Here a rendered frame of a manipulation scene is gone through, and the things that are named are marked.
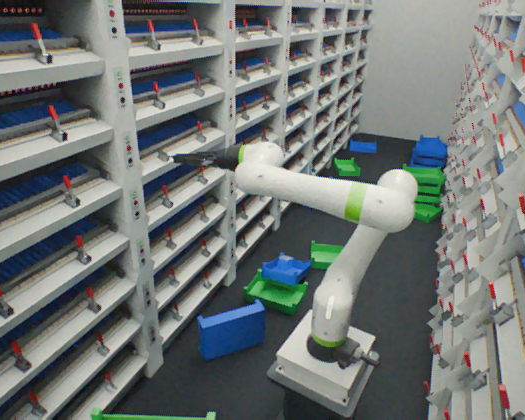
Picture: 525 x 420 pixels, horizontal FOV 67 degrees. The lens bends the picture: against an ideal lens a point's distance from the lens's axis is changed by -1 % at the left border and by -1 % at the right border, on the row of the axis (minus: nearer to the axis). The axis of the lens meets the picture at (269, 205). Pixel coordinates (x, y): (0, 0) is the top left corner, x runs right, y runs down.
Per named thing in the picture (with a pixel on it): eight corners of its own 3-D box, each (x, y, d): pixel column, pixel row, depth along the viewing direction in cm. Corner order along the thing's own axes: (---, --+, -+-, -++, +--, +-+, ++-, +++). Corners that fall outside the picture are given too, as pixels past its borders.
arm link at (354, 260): (354, 288, 156) (427, 175, 127) (346, 315, 142) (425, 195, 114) (324, 272, 158) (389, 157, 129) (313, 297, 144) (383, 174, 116)
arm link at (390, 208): (410, 224, 119) (420, 187, 113) (406, 245, 108) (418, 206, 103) (350, 209, 124) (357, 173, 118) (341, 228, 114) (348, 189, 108)
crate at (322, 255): (356, 254, 264) (357, 243, 261) (359, 272, 246) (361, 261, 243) (310, 250, 266) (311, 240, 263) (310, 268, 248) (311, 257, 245)
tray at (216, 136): (223, 141, 191) (229, 124, 186) (139, 187, 141) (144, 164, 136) (189, 121, 195) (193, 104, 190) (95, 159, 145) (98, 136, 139)
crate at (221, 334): (264, 342, 193) (257, 331, 199) (265, 309, 184) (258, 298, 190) (204, 361, 180) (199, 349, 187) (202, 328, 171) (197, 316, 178)
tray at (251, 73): (279, 79, 241) (288, 56, 233) (232, 96, 190) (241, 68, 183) (251, 64, 244) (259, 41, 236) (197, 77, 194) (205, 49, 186)
